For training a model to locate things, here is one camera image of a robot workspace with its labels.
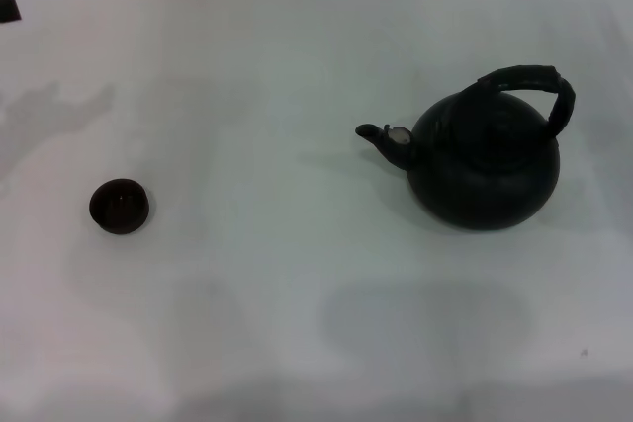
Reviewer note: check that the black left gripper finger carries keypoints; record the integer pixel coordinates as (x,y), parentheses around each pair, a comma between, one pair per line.
(9,9)

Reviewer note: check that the dark brown teacup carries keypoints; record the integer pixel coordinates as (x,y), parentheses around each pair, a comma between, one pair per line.
(121,207)

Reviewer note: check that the black round teapot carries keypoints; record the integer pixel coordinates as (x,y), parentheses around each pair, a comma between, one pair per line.
(484,185)

